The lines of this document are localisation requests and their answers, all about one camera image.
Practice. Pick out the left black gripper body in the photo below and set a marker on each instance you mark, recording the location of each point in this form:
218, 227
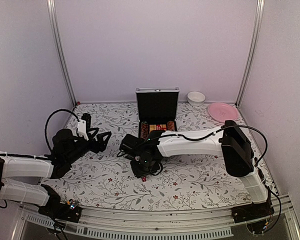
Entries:
94, 148

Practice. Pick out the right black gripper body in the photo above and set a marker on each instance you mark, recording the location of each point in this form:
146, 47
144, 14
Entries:
144, 167

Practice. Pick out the red playing card deck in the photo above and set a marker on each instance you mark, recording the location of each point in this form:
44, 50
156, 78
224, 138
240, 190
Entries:
157, 127

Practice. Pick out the aluminium poker case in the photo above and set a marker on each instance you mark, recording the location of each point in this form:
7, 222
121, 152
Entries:
157, 106

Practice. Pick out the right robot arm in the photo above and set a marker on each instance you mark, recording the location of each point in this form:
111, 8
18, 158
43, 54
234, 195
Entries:
228, 141

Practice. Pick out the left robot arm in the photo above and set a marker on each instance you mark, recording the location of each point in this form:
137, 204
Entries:
67, 149

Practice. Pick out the left poker chip row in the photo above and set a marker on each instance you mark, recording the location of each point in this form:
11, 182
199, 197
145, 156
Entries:
144, 130

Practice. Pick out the poker chip row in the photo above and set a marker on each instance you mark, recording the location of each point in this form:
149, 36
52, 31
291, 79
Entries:
170, 126
144, 130

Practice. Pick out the right poker chip row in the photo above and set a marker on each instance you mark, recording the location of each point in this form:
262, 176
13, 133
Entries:
170, 126

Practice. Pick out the white bowl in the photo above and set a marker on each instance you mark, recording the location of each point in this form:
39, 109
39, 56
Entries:
196, 98

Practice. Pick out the pink plate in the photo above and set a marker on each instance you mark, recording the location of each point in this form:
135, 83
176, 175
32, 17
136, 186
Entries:
222, 112

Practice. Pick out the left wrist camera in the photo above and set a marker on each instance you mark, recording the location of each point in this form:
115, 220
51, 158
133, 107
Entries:
83, 126

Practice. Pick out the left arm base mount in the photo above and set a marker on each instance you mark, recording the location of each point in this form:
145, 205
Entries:
69, 211

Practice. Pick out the front aluminium rail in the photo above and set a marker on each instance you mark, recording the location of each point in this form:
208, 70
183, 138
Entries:
199, 224

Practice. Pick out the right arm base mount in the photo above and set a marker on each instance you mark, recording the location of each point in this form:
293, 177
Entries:
252, 211

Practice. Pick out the left aluminium frame post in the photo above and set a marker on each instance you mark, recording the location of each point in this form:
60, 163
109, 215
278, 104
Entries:
51, 7

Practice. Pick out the aluminium frame post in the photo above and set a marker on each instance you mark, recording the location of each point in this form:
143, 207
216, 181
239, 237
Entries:
257, 24
51, 7

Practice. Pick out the right aluminium frame post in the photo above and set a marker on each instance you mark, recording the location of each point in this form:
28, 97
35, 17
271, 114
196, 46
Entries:
257, 24

